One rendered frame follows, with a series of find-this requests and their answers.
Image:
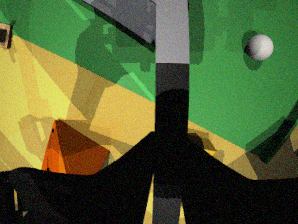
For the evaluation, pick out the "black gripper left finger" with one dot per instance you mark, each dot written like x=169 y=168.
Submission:
x=118 y=194

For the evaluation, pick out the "green flat mat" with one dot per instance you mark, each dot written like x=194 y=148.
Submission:
x=243 y=100

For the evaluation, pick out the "white golf ball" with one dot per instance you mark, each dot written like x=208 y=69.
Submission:
x=259 y=47

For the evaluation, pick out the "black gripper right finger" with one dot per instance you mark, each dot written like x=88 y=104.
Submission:
x=216 y=194

